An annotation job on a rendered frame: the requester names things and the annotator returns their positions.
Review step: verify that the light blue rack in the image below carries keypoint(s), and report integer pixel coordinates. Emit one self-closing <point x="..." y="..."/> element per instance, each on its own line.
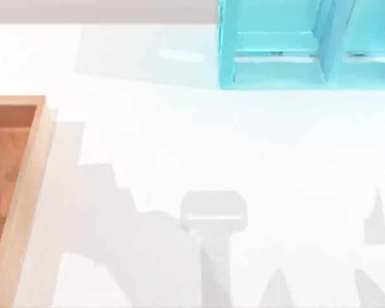
<point x="276" y="70"/>

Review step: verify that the shallow salmon-coloured box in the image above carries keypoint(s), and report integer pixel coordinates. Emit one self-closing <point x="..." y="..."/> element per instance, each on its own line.
<point x="22" y="192"/>

